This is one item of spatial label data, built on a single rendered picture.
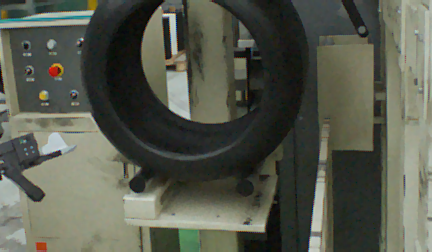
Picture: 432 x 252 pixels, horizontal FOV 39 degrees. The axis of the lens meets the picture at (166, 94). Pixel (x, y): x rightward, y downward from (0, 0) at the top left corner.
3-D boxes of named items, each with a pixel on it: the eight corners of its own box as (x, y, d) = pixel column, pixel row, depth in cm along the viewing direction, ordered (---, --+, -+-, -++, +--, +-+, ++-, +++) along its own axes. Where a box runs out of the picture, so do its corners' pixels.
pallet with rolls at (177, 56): (152, 57, 931) (148, 7, 915) (203, 55, 908) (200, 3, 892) (126, 73, 819) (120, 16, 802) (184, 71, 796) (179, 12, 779)
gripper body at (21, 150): (35, 131, 150) (-14, 147, 145) (47, 164, 149) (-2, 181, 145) (31, 134, 157) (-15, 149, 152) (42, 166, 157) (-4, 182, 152)
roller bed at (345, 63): (321, 130, 192) (319, 36, 186) (370, 130, 188) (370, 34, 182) (319, 150, 174) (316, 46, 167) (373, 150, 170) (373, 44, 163)
